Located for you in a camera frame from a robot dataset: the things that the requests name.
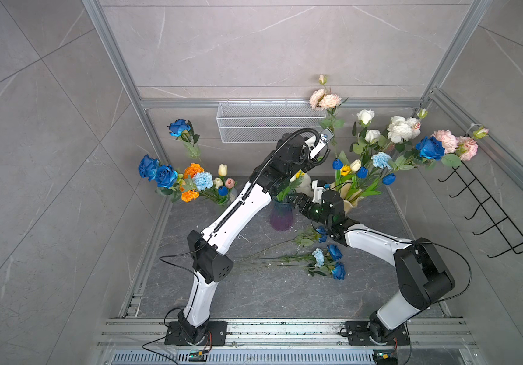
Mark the blue rose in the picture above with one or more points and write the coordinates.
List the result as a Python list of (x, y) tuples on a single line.
[(148, 167), (166, 177), (332, 254), (184, 131)]

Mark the blue purple ribbed vase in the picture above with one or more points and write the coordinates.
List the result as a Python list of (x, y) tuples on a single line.
[(281, 217)]

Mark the blue tulip right vase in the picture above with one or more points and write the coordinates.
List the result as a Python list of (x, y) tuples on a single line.
[(389, 179)]

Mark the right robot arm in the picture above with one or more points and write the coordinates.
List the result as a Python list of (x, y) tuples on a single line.
[(423, 276)]

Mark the clear glass vase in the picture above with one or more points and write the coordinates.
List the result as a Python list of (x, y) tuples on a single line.
[(227, 207)]

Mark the white wire wall basket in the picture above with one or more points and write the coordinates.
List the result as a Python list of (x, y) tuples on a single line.
[(264, 122)]

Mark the orange marigold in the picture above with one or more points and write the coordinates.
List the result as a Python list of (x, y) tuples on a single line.
[(192, 170), (189, 195)]

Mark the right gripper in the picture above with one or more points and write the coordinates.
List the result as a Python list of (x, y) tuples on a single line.
[(303, 199)]

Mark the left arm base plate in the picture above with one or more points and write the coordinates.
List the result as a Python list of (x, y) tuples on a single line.
[(211, 333)]

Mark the blue rose low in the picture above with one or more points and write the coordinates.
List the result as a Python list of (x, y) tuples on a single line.
[(334, 270)]

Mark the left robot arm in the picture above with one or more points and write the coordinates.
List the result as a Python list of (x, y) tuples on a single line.
[(298, 151)]

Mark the cream wavy glass vase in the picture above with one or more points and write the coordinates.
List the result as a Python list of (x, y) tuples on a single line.
[(351, 196)]

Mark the light blue carnation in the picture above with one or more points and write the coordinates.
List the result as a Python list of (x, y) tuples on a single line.
[(381, 161), (203, 181), (315, 258)]

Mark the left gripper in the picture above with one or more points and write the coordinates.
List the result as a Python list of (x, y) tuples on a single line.
[(311, 161)]

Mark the blue tulip vase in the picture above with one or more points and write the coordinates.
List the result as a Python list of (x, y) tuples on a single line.
[(389, 179), (223, 191)]

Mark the pink tulip left vase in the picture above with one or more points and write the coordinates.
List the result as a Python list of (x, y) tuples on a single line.
[(230, 183)]

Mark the blue rose vase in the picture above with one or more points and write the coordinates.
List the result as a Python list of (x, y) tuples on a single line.
[(430, 148), (305, 238)]

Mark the peach carnation top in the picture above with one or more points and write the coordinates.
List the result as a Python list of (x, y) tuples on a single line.
[(322, 100)]

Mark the orange marigold lower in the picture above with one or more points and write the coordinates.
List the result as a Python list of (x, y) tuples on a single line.
[(189, 195)]

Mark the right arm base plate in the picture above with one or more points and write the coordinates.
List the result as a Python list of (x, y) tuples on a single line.
[(364, 332)]

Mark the black wire hook rack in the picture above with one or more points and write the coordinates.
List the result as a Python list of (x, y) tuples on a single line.
[(487, 204)]

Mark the white rose cluster right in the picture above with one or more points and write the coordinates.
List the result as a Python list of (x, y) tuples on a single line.
[(401, 129)]

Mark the blue tulip left vase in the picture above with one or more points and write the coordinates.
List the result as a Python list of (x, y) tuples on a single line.
[(223, 191)]

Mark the orange marigold upper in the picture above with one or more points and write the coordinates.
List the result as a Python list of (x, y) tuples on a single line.
[(192, 170)]

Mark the pink carnation pair right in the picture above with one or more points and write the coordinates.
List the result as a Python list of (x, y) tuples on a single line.
[(463, 147)]

